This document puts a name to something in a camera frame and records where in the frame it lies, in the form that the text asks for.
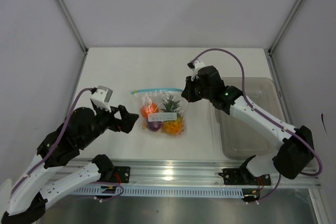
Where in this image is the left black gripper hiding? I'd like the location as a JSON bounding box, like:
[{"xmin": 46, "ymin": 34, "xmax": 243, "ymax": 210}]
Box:
[{"xmin": 80, "ymin": 102, "xmax": 139, "ymax": 147}]

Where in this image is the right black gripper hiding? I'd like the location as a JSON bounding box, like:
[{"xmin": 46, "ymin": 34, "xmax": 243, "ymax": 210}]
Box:
[{"xmin": 181, "ymin": 75, "xmax": 213, "ymax": 103}]

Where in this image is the purple toy onion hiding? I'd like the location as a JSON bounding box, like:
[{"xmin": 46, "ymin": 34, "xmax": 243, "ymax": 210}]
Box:
[{"xmin": 146, "ymin": 121, "xmax": 163, "ymax": 132}]

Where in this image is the orange toy pumpkin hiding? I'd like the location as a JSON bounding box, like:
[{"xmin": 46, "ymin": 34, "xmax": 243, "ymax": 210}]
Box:
[{"xmin": 140, "ymin": 102, "xmax": 160, "ymax": 119}]

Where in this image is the clear zip top bag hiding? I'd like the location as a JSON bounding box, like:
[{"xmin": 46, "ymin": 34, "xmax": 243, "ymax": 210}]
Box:
[{"xmin": 131, "ymin": 88, "xmax": 188, "ymax": 137}]

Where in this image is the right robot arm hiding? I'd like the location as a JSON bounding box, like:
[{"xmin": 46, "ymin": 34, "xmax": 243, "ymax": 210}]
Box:
[{"xmin": 182, "ymin": 61, "xmax": 314, "ymax": 184}]

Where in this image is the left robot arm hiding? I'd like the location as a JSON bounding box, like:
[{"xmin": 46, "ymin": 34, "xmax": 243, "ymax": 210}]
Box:
[{"xmin": 1, "ymin": 105, "xmax": 139, "ymax": 223}]

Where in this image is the clear plastic food container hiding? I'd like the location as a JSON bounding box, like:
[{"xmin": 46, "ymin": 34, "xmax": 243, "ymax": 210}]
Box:
[{"xmin": 212, "ymin": 77, "xmax": 285, "ymax": 160}]

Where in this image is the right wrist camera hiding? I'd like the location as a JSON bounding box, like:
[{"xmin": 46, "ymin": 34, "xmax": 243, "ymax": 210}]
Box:
[{"xmin": 187, "ymin": 59, "xmax": 206, "ymax": 81}]

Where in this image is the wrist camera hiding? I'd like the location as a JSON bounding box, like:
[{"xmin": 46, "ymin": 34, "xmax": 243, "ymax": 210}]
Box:
[
  {"xmin": 187, "ymin": 59, "xmax": 206, "ymax": 81},
  {"xmin": 90, "ymin": 86, "xmax": 113, "ymax": 112}
]

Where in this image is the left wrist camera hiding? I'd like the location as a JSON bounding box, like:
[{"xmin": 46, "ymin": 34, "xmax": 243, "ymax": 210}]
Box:
[{"xmin": 90, "ymin": 86, "xmax": 113, "ymax": 112}]

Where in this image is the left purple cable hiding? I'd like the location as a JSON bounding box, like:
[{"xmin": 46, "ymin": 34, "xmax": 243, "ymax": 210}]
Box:
[{"xmin": 10, "ymin": 87, "xmax": 124, "ymax": 204}]

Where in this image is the purple cable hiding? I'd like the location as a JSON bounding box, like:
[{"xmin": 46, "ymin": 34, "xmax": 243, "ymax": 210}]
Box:
[
  {"xmin": 10, "ymin": 87, "xmax": 124, "ymax": 204},
  {"xmin": 193, "ymin": 48, "xmax": 323, "ymax": 206}
]

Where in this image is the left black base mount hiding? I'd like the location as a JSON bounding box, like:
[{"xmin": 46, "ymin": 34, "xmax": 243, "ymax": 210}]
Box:
[{"xmin": 98, "ymin": 166, "xmax": 131, "ymax": 184}]

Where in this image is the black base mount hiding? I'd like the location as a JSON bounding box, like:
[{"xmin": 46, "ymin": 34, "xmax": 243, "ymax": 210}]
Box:
[
  {"xmin": 98, "ymin": 166, "xmax": 131, "ymax": 184},
  {"xmin": 218, "ymin": 168, "xmax": 271, "ymax": 186}
]

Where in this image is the aluminium rail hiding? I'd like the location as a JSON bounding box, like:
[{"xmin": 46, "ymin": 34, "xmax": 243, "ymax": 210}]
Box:
[{"xmin": 35, "ymin": 158, "xmax": 321, "ymax": 188}]

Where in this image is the slotted cable duct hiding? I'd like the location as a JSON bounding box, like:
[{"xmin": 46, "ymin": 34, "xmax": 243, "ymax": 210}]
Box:
[{"xmin": 70, "ymin": 184, "xmax": 244, "ymax": 199}]

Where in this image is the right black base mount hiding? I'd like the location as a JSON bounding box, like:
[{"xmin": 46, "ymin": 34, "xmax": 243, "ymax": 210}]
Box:
[{"xmin": 218, "ymin": 168, "xmax": 271, "ymax": 186}]

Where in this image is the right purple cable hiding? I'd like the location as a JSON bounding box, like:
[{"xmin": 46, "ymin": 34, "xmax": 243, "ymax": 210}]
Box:
[{"xmin": 193, "ymin": 48, "xmax": 323, "ymax": 206}]

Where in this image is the left frame post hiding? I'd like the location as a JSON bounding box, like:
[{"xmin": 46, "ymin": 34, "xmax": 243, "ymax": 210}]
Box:
[{"xmin": 54, "ymin": 0, "xmax": 88, "ymax": 55}]

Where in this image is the frame post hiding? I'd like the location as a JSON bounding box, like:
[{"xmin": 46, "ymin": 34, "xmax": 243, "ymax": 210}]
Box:
[
  {"xmin": 268, "ymin": 0, "xmax": 306, "ymax": 56},
  {"xmin": 54, "ymin": 0, "xmax": 88, "ymax": 55}
]

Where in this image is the right frame post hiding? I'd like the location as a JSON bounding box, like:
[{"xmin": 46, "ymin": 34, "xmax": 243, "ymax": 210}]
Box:
[{"xmin": 268, "ymin": 0, "xmax": 306, "ymax": 56}]

